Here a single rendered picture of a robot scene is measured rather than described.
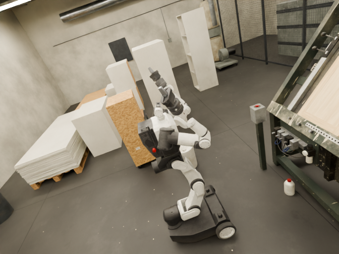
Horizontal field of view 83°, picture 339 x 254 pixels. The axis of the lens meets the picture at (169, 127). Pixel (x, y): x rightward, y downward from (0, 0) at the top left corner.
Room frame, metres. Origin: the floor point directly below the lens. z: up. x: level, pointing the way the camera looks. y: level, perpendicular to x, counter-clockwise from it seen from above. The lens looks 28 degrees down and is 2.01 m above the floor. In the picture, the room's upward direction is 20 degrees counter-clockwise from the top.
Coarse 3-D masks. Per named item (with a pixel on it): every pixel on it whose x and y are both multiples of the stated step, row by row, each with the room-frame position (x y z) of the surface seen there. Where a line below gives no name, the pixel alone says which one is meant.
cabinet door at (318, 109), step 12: (336, 60) 1.46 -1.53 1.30; (336, 72) 1.39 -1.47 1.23; (324, 84) 1.42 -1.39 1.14; (336, 84) 1.33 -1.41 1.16; (312, 96) 1.46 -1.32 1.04; (324, 96) 1.35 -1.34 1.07; (336, 96) 1.26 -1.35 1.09; (312, 108) 1.38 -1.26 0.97; (324, 108) 1.29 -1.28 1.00; (336, 108) 1.20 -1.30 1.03; (312, 120) 1.31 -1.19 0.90; (324, 120) 1.22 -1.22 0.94; (336, 120) 1.14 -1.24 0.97; (336, 132) 1.08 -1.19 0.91
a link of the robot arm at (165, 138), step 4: (160, 132) 1.18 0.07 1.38; (176, 132) 1.18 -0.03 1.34; (160, 136) 1.17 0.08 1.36; (164, 136) 1.15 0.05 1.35; (168, 136) 1.15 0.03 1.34; (172, 136) 1.15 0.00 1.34; (176, 136) 1.14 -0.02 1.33; (160, 140) 1.16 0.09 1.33; (164, 140) 1.14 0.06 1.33; (168, 140) 1.14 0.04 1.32; (172, 140) 1.13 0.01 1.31; (176, 140) 1.13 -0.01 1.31; (160, 144) 1.14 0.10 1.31; (164, 144) 1.13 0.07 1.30; (168, 144) 1.14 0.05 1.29; (176, 144) 1.14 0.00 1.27
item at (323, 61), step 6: (336, 48) 1.54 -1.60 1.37; (330, 54) 1.55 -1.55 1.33; (324, 60) 1.55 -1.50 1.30; (318, 66) 1.57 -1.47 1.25; (324, 66) 1.55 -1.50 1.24; (312, 72) 1.59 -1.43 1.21; (318, 72) 1.55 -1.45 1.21; (312, 78) 1.55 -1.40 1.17; (306, 84) 1.57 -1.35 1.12; (300, 90) 1.60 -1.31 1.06; (306, 90) 1.56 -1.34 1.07; (300, 96) 1.56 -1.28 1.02; (294, 102) 1.58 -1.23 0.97; (288, 108) 1.60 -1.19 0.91; (294, 108) 1.56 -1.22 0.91
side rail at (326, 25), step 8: (336, 0) 1.81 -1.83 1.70; (336, 8) 1.77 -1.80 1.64; (328, 16) 1.79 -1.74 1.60; (336, 16) 1.77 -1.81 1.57; (320, 24) 1.83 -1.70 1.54; (328, 24) 1.78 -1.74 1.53; (320, 32) 1.78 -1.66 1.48; (328, 32) 1.78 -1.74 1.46; (312, 40) 1.81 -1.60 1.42; (320, 40) 1.78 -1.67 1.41; (304, 56) 1.79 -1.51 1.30; (312, 56) 1.78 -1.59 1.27; (296, 64) 1.83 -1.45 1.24; (304, 64) 1.79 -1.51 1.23; (296, 72) 1.79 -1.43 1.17; (288, 80) 1.80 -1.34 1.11; (296, 80) 1.79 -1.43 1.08; (280, 88) 1.84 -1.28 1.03; (288, 88) 1.80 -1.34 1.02; (280, 96) 1.80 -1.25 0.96
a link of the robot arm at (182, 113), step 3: (183, 105) 1.14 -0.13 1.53; (186, 105) 1.13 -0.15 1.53; (183, 108) 1.08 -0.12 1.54; (186, 108) 1.12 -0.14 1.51; (189, 108) 1.13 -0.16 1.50; (180, 111) 1.06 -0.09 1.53; (183, 111) 1.09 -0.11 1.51; (186, 111) 1.11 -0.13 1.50; (174, 114) 1.08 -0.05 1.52; (177, 114) 1.07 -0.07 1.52; (180, 114) 1.08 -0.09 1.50; (183, 114) 1.08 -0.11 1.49; (186, 114) 1.10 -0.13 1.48; (180, 117) 1.08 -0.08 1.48; (183, 117) 1.08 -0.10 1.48
